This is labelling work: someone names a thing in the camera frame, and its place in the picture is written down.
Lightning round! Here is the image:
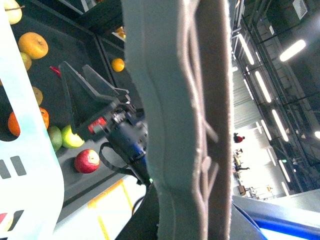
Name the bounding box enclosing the white pear right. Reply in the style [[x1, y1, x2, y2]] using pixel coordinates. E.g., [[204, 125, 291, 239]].
[[2, 0, 23, 25]]

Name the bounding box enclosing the red apple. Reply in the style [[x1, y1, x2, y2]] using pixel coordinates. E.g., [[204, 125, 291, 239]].
[[74, 149, 100, 174]]

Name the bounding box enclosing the teal plastic shopping basket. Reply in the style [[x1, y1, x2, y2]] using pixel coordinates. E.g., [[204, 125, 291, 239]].
[[0, 9, 64, 240]]

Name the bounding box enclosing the red chili pepper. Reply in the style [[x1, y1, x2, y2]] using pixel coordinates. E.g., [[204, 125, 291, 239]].
[[49, 66, 61, 78]]

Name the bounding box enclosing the small yellow-green pear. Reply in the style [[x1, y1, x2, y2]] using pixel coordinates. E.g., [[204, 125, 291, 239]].
[[20, 52, 32, 71]]

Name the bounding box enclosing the brown kiwi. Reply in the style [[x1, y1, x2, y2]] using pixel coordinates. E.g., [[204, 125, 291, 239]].
[[32, 86, 43, 106]]

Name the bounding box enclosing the distant orange on shelf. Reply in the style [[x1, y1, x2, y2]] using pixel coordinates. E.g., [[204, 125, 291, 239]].
[[111, 58, 125, 72]]

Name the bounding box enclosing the green apple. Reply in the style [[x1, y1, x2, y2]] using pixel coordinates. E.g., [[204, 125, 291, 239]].
[[61, 124, 85, 149]]

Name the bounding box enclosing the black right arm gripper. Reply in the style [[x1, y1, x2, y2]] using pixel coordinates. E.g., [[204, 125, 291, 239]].
[[58, 61, 148, 160]]

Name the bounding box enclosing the grey-brown basket handle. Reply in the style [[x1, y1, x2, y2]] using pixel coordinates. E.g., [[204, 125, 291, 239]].
[[121, 0, 232, 240]]

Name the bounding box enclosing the black shelf frame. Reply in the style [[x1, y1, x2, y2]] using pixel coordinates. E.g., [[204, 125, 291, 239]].
[[13, 0, 149, 206]]

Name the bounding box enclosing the orange with green stem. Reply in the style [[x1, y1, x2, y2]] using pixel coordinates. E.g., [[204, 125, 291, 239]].
[[7, 107, 50, 137]]

